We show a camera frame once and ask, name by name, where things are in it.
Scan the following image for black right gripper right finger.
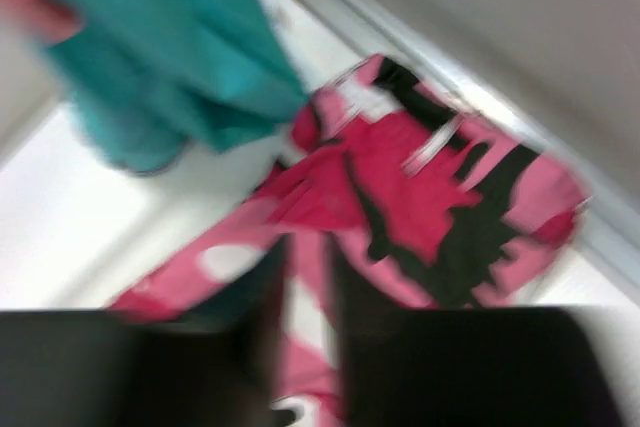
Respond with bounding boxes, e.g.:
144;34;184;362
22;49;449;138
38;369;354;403
332;247;639;426

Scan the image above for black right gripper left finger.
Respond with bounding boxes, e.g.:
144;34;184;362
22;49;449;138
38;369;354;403
1;241;288;426

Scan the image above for pink camouflage trousers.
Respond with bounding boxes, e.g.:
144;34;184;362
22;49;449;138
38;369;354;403
113;54;588;426

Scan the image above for pink plastic hanger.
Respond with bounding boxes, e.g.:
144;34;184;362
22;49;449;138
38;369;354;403
1;0;83;44

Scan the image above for teal shorts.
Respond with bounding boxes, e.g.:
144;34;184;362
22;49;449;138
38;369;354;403
26;0;308;174

